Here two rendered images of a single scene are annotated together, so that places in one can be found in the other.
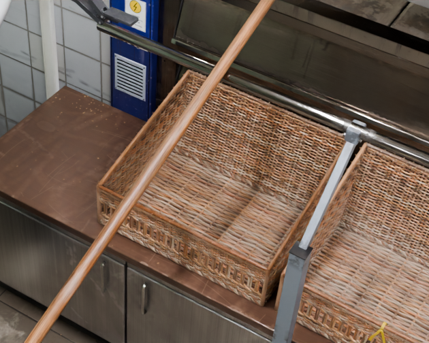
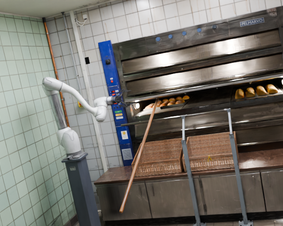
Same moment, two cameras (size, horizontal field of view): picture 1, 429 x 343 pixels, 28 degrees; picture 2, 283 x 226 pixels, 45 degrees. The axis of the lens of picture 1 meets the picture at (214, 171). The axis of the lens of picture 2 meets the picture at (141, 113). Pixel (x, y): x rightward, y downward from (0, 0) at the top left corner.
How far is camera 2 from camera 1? 224 cm
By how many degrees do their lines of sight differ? 37
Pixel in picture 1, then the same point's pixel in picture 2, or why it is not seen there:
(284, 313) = (186, 160)
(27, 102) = not seen: hidden behind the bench
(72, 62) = (110, 161)
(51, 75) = (105, 167)
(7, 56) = (91, 170)
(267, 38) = (156, 124)
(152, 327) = (156, 200)
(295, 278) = (184, 147)
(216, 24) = (144, 128)
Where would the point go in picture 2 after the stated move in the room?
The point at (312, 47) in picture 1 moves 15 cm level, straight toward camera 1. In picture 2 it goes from (167, 121) to (169, 123)
